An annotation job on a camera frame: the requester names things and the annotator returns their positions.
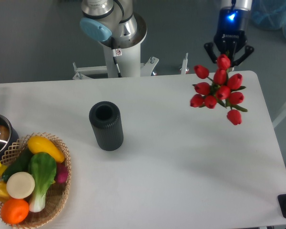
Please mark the green bok choy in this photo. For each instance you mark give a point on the green bok choy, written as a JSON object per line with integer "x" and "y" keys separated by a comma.
{"x": 42, "y": 167}

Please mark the yellow bell pepper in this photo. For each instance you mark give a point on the yellow bell pepper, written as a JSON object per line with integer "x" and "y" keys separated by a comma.
{"x": 4, "y": 195}

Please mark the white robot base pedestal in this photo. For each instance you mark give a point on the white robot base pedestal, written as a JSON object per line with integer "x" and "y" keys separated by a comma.
{"x": 122, "y": 51}

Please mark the dark green cucumber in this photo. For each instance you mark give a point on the dark green cucumber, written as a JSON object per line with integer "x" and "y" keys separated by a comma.
{"x": 20, "y": 164}

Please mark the blue plastic bag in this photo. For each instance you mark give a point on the blue plastic bag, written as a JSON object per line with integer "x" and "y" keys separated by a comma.
{"x": 269, "y": 15}

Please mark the purple radish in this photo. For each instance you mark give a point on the purple radish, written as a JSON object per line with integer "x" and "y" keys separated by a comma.
{"x": 61, "y": 173}

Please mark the white round bun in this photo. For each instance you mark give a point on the white round bun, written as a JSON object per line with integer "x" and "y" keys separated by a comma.
{"x": 20, "y": 185}

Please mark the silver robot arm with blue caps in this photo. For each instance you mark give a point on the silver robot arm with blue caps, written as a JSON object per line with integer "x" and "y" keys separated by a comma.
{"x": 114, "y": 24}

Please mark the yellow squash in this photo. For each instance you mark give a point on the yellow squash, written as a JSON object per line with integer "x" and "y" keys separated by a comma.
{"x": 38, "y": 144}

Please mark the dark grey ribbed vase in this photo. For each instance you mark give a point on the dark grey ribbed vase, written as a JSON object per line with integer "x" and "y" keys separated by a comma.
{"x": 105, "y": 119}

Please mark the red tulip bouquet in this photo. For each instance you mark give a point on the red tulip bouquet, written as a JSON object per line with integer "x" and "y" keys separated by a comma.
{"x": 222, "y": 89}

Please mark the orange fruit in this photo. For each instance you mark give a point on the orange fruit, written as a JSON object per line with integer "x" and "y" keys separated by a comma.
{"x": 14, "y": 211}

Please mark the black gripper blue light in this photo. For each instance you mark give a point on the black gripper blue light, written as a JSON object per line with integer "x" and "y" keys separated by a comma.
{"x": 230, "y": 35}

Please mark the white metal base frame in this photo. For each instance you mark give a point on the white metal base frame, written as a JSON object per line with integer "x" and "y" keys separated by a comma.
{"x": 147, "y": 69}

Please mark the yellow banana tip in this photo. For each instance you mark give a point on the yellow banana tip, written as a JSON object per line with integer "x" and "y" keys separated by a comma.
{"x": 0, "y": 167}

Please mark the woven wicker basket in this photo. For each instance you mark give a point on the woven wicker basket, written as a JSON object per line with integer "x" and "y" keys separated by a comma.
{"x": 57, "y": 194}

